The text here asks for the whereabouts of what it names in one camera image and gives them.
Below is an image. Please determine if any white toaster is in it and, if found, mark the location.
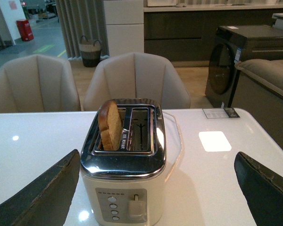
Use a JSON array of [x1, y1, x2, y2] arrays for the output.
[[81, 98, 166, 226]]

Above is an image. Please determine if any grey sofa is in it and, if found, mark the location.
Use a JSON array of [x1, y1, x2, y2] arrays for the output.
[[232, 59, 283, 149]]

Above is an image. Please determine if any red bin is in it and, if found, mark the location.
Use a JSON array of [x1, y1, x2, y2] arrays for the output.
[[16, 19, 34, 41]]

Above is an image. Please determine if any beige chair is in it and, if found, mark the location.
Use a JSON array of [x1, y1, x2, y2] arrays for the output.
[[83, 52, 191, 111], [0, 54, 81, 113]]

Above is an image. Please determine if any woven basket with handles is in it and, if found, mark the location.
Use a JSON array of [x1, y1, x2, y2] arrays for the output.
[[79, 35, 101, 67]]

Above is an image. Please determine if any white pillar cabinet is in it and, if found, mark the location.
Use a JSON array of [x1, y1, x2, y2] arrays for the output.
[[103, 0, 144, 57]]

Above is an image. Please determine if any white toaster cable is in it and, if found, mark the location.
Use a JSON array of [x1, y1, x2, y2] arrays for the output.
[[163, 111, 184, 184]]

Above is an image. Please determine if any black washing machine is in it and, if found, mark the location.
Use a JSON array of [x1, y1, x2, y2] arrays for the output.
[[204, 24, 283, 109]]

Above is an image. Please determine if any slice of brown bread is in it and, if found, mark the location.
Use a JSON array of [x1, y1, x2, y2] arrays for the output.
[[98, 100, 122, 151]]

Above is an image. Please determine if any beige chair right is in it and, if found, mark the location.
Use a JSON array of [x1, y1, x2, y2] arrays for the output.
[[83, 52, 191, 111]]

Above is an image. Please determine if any dark kitchen counter cabinet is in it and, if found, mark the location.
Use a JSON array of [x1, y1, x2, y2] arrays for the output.
[[144, 7, 283, 62]]

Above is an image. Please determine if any beige chair left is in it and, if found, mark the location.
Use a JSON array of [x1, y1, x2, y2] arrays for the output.
[[0, 54, 81, 113]]

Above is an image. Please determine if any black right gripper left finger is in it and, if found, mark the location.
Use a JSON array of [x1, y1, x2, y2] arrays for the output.
[[0, 149, 80, 226]]

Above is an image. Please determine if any white microwave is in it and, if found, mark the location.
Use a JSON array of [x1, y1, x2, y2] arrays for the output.
[[147, 0, 178, 7]]

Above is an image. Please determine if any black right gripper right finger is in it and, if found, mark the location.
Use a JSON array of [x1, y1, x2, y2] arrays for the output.
[[234, 152, 283, 226]]

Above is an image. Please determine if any grey curtain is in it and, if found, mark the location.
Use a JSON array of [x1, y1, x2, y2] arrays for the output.
[[55, 0, 108, 58]]

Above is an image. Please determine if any black label card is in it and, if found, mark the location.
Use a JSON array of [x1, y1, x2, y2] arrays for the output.
[[202, 107, 240, 119]]

